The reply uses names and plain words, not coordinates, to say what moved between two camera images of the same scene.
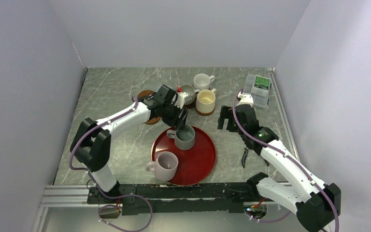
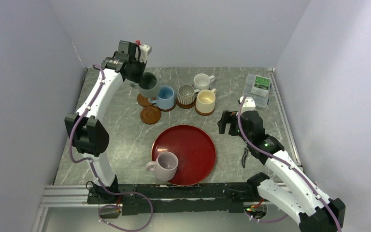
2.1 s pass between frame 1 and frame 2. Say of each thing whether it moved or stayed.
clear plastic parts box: stayed
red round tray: stayed
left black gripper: moved
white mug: stayed
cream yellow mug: stayed
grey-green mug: moved
